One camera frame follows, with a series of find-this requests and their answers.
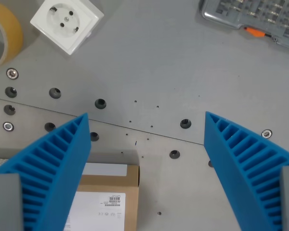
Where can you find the silver hex socket bolt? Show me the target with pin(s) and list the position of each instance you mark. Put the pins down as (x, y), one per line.
(8, 126)
(266, 134)
(12, 73)

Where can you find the brown cardboard box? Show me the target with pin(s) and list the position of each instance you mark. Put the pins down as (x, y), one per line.
(106, 192)

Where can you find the yellow tape roll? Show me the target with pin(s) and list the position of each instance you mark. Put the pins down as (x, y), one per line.
(10, 33)

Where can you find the white wall socket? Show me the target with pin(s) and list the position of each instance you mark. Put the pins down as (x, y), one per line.
(67, 24)

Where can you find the clear plastic bit set case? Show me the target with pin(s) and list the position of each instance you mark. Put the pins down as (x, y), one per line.
(255, 16)

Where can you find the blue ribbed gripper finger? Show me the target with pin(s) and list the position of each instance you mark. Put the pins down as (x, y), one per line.
(60, 154)
(245, 163)

